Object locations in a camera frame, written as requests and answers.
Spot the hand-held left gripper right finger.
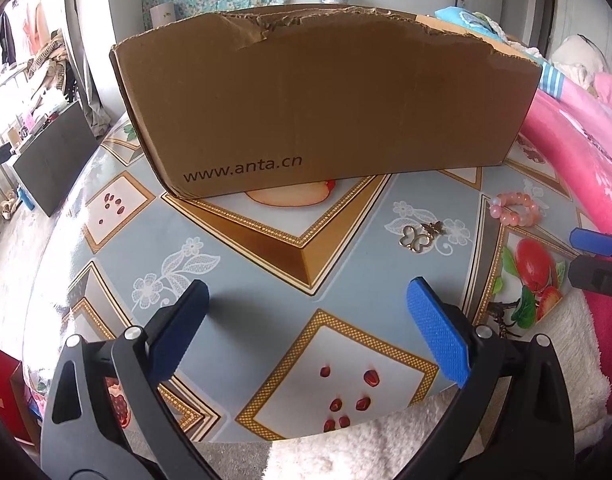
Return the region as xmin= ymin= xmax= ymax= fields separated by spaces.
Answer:
xmin=398 ymin=276 xmax=577 ymax=480

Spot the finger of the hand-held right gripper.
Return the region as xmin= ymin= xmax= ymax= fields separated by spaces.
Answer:
xmin=567 ymin=255 xmax=612 ymax=309
xmin=570 ymin=227 xmax=612 ymax=257

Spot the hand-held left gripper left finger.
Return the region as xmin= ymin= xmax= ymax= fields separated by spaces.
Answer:
xmin=40 ymin=279 xmax=210 ymax=480

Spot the pink bead bracelet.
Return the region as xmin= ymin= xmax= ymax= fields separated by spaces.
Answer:
xmin=490 ymin=191 xmax=541 ymax=227

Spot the gold butterfly pendant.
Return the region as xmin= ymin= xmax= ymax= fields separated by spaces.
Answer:
xmin=398 ymin=225 xmax=431 ymax=254

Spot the brown cardboard box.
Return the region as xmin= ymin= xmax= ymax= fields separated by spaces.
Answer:
xmin=109 ymin=4 xmax=543 ymax=198

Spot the pink floral blanket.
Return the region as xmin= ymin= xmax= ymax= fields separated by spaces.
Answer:
xmin=516 ymin=70 xmax=612 ymax=401

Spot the white fluffy blanket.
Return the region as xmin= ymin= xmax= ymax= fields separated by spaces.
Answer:
xmin=266 ymin=287 xmax=612 ymax=480

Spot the red cardboard box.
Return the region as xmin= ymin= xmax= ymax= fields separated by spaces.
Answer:
xmin=0 ymin=340 xmax=37 ymax=443

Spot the white plush toy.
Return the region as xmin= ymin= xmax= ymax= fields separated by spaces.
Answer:
xmin=551 ymin=34 xmax=612 ymax=91

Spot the black flat panel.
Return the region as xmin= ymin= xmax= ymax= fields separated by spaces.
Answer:
xmin=11 ymin=100 xmax=103 ymax=217

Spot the blue patterned quilt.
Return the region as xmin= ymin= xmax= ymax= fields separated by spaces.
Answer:
xmin=433 ymin=6 xmax=567 ymax=96

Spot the grey curtain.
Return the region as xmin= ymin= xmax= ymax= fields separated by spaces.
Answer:
xmin=63 ymin=0 xmax=112 ymax=138

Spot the pile of clothes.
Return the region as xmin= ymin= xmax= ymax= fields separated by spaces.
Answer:
xmin=26 ymin=30 xmax=78 ymax=97

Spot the white paper sheet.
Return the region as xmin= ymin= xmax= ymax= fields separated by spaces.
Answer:
xmin=151 ymin=2 xmax=177 ymax=28

